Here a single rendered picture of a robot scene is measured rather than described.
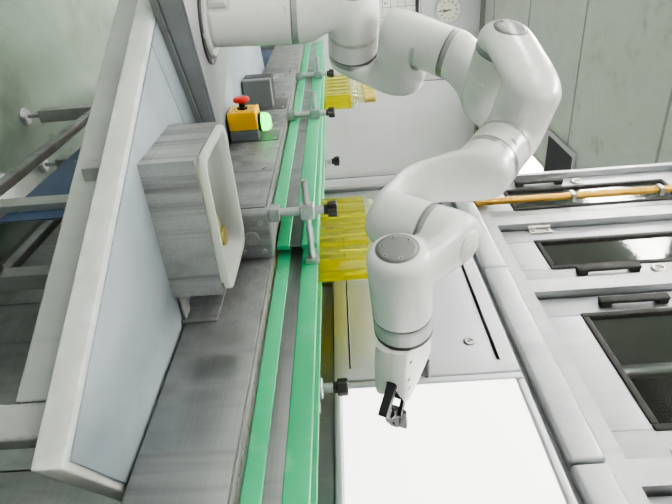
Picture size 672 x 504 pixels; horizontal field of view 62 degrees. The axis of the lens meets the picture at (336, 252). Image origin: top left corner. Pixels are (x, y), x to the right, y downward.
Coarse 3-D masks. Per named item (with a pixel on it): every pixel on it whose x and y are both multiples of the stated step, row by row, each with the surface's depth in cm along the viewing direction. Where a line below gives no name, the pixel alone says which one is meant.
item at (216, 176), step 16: (224, 128) 89; (208, 144) 79; (224, 144) 90; (208, 160) 91; (224, 160) 92; (208, 176) 93; (224, 176) 93; (208, 192) 77; (224, 192) 94; (208, 208) 78; (224, 208) 96; (224, 224) 97; (240, 224) 98; (240, 240) 98; (224, 256) 83; (240, 256) 94; (224, 272) 84
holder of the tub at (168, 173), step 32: (192, 128) 87; (160, 160) 76; (192, 160) 75; (160, 192) 77; (192, 192) 77; (160, 224) 80; (192, 224) 80; (192, 256) 82; (192, 288) 85; (224, 288) 87; (192, 320) 89
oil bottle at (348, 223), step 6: (324, 222) 123; (330, 222) 123; (336, 222) 122; (342, 222) 122; (348, 222) 122; (354, 222) 122; (360, 222) 122; (324, 228) 120; (330, 228) 120; (336, 228) 120; (342, 228) 120; (348, 228) 120; (354, 228) 120; (360, 228) 120
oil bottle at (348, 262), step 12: (324, 252) 112; (336, 252) 112; (348, 252) 111; (360, 252) 111; (324, 264) 110; (336, 264) 110; (348, 264) 110; (360, 264) 110; (324, 276) 112; (336, 276) 112; (348, 276) 112; (360, 276) 112
